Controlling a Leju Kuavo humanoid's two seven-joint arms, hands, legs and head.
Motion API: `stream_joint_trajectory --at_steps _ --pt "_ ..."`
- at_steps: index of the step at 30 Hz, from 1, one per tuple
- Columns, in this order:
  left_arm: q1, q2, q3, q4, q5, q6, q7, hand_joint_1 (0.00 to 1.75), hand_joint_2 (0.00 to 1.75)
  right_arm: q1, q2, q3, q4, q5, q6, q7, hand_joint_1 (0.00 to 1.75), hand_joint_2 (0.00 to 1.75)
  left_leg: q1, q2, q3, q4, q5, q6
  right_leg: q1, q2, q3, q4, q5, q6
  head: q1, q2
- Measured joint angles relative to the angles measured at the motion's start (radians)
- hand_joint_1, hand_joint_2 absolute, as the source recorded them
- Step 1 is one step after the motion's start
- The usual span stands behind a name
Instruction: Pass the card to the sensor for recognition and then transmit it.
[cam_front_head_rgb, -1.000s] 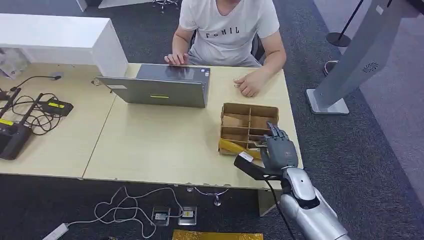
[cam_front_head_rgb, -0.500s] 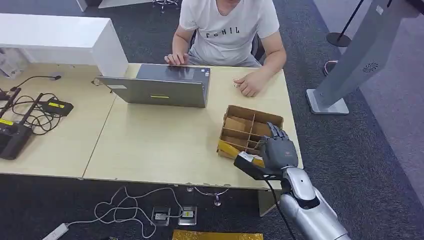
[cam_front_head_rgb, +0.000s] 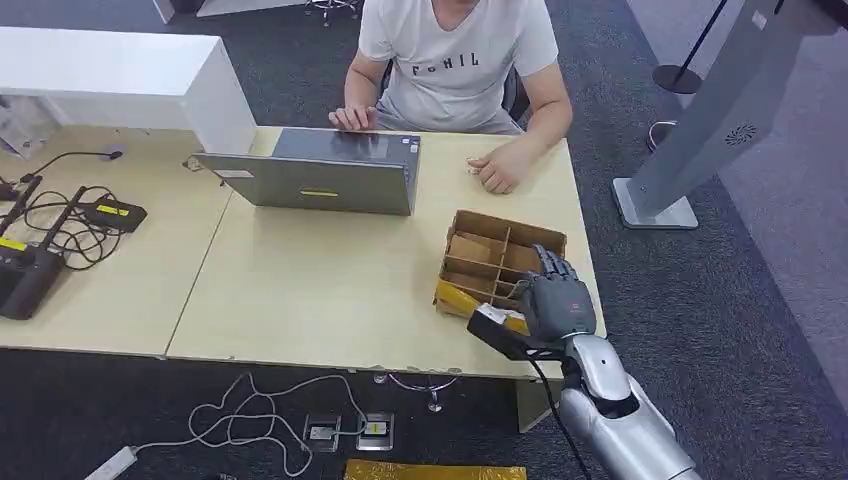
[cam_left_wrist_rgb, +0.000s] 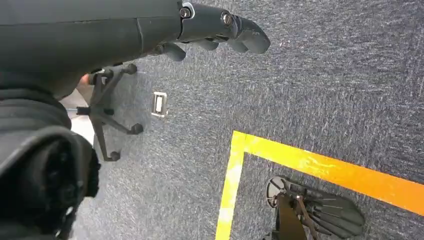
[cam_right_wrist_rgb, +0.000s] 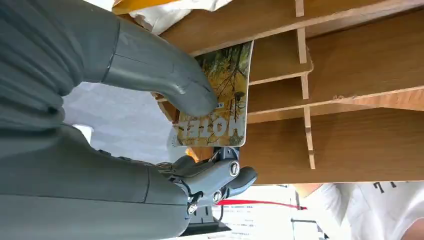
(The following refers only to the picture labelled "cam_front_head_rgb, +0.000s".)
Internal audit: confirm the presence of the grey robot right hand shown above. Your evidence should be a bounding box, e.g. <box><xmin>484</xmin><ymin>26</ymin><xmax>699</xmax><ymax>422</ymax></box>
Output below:
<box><xmin>508</xmin><ymin>244</ymin><xmax>598</xmax><ymax>346</ymax></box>

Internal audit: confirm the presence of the person's right hand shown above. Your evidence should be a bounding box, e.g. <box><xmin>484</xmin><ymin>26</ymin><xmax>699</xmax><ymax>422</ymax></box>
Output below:
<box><xmin>328</xmin><ymin>105</ymin><xmax>380</xmax><ymax>133</ymax></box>

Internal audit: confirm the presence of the person's left hand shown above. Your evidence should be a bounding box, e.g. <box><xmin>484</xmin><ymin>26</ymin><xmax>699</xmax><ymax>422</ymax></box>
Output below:
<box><xmin>466</xmin><ymin>141</ymin><xmax>533</xmax><ymax>196</ymax></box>

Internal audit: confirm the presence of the grey laptop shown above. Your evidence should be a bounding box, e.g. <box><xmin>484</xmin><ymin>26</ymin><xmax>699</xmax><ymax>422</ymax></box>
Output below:
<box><xmin>190</xmin><ymin>127</ymin><xmax>423</xmax><ymax>218</ymax></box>

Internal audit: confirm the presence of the wooden divided card box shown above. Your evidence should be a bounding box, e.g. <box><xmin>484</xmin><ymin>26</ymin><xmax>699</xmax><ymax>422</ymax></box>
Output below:
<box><xmin>433</xmin><ymin>209</ymin><xmax>570</xmax><ymax>321</ymax></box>

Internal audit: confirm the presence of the tan card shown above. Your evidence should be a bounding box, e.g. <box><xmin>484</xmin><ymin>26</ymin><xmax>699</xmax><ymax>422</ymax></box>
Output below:
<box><xmin>447</xmin><ymin>233</ymin><xmax>493</xmax><ymax>265</ymax></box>

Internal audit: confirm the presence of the pale desk leg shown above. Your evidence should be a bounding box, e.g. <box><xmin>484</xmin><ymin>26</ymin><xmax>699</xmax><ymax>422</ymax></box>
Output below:
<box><xmin>515</xmin><ymin>378</ymin><xmax>564</xmax><ymax>435</ymax></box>

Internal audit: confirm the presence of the person in white shirt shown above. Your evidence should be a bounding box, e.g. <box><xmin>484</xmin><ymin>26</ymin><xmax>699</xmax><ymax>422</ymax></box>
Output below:
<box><xmin>327</xmin><ymin>0</ymin><xmax>575</xmax><ymax>196</ymax></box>

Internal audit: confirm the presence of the chair base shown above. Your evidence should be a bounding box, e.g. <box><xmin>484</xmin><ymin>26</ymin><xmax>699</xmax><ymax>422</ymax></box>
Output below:
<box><xmin>304</xmin><ymin>0</ymin><xmax>362</xmax><ymax>28</ymax></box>

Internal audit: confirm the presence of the floor socket box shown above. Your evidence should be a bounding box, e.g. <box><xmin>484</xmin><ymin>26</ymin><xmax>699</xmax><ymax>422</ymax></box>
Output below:
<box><xmin>302</xmin><ymin>413</ymin><xmax>343</xmax><ymax>454</ymax></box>
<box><xmin>354</xmin><ymin>411</ymin><xmax>396</xmax><ymax>454</ymax></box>

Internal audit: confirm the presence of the grey kiosk stand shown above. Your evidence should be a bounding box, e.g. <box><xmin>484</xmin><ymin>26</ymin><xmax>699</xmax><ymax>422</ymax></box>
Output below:
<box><xmin>611</xmin><ymin>0</ymin><xmax>848</xmax><ymax>231</ymax></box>

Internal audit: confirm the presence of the white cabinet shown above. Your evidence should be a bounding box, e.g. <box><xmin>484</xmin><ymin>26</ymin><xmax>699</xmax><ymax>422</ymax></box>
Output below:
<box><xmin>0</xmin><ymin>26</ymin><xmax>258</xmax><ymax>157</ymax></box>

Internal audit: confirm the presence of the black power adapter yellow label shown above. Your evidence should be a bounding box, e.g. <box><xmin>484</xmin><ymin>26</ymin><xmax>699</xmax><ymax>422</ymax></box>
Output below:
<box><xmin>79</xmin><ymin>197</ymin><xmax>150</xmax><ymax>234</ymax></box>

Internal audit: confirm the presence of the black gooseneck microphone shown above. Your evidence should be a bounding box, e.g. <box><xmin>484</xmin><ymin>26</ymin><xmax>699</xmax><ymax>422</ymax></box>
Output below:
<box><xmin>0</xmin><ymin>149</ymin><xmax>125</xmax><ymax>201</ymax></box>

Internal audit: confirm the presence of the clear plastic holder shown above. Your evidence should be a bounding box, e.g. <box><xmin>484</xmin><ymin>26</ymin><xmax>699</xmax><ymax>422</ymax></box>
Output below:
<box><xmin>0</xmin><ymin>95</ymin><xmax>64</xmax><ymax>160</ymax></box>

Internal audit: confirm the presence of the black router with antennas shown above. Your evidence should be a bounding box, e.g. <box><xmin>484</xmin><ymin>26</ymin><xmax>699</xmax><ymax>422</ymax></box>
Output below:
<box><xmin>0</xmin><ymin>173</ymin><xmax>89</xmax><ymax>322</ymax></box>

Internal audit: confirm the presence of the white power strip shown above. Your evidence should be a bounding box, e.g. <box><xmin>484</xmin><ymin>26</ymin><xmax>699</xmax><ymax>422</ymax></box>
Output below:
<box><xmin>83</xmin><ymin>445</ymin><xmax>139</xmax><ymax>480</ymax></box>

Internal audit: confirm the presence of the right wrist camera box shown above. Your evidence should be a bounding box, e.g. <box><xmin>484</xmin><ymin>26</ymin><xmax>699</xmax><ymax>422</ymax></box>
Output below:
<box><xmin>466</xmin><ymin>302</ymin><xmax>539</xmax><ymax>363</ymax></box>

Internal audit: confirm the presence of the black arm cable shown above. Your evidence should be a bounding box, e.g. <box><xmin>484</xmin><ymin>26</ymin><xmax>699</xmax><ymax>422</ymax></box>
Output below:
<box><xmin>525</xmin><ymin>353</ymin><xmax>595</xmax><ymax>480</ymax></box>

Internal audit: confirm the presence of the white cable loop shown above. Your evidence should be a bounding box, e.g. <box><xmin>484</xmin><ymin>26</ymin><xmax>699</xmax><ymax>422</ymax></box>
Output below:
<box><xmin>647</xmin><ymin>119</ymin><xmax>678</xmax><ymax>153</ymax></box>

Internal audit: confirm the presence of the black stanchion post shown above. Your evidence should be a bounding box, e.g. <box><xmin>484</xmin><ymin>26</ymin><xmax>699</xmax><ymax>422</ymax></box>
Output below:
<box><xmin>651</xmin><ymin>0</ymin><xmax>732</xmax><ymax>96</ymax></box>

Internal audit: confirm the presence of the white floor cable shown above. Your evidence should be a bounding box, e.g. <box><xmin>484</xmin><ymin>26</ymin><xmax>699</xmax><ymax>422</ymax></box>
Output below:
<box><xmin>131</xmin><ymin>371</ymin><xmax>370</xmax><ymax>479</ymax></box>

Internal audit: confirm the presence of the black tangled cable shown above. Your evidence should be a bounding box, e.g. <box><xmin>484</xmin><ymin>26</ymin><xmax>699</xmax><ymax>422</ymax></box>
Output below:
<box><xmin>18</xmin><ymin>185</ymin><xmax>127</xmax><ymax>272</ymax></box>

